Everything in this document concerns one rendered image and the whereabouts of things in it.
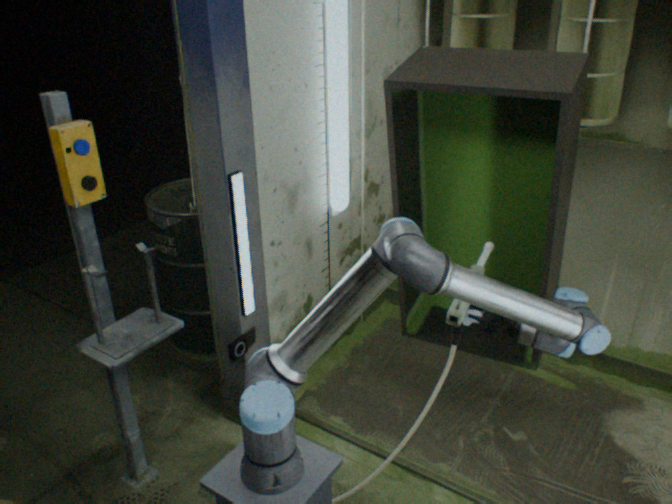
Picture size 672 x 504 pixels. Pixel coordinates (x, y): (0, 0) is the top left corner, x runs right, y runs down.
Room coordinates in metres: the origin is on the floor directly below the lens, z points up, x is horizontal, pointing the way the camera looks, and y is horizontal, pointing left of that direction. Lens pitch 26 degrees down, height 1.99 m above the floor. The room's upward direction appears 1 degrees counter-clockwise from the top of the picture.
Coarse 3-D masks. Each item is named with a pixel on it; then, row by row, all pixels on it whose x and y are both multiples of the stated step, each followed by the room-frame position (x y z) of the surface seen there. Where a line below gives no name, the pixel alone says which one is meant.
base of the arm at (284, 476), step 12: (300, 456) 1.29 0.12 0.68; (240, 468) 1.26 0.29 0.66; (252, 468) 1.22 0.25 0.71; (264, 468) 1.20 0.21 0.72; (276, 468) 1.21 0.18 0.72; (288, 468) 1.22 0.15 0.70; (300, 468) 1.25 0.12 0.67; (252, 480) 1.20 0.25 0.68; (264, 480) 1.19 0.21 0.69; (276, 480) 1.20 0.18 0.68; (288, 480) 1.21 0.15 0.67; (300, 480) 1.23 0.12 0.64; (264, 492) 1.18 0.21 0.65; (276, 492) 1.19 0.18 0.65
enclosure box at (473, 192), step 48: (432, 48) 2.28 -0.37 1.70; (384, 96) 2.03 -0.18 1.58; (432, 96) 2.34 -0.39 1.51; (480, 96) 2.24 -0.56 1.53; (528, 96) 1.80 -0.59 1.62; (576, 96) 1.86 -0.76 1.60; (432, 144) 2.38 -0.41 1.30; (480, 144) 2.28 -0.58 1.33; (528, 144) 2.18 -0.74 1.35; (576, 144) 2.06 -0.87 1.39; (432, 192) 2.42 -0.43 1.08; (480, 192) 2.31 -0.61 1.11; (528, 192) 2.21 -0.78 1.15; (432, 240) 2.47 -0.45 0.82; (480, 240) 2.35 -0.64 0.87; (528, 240) 2.25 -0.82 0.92; (528, 288) 2.28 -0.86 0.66; (432, 336) 2.20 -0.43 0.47; (480, 336) 2.17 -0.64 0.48
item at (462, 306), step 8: (488, 248) 1.92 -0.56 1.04; (480, 264) 1.81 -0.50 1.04; (480, 272) 1.75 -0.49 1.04; (456, 304) 1.56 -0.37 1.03; (464, 304) 1.57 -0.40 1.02; (448, 312) 1.54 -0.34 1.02; (456, 312) 1.53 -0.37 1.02; (464, 312) 1.54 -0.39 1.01; (448, 320) 1.53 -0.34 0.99; (456, 328) 1.63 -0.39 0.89; (456, 336) 1.63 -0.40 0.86; (456, 344) 1.64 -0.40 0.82
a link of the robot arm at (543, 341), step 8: (536, 336) 1.50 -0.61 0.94; (544, 336) 1.50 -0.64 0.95; (552, 336) 1.49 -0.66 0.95; (536, 344) 1.50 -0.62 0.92; (544, 344) 1.49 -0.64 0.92; (552, 344) 1.48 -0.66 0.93; (560, 344) 1.47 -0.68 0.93; (568, 344) 1.47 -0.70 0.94; (552, 352) 1.49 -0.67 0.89; (560, 352) 1.47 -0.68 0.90; (568, 352) 1.46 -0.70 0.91
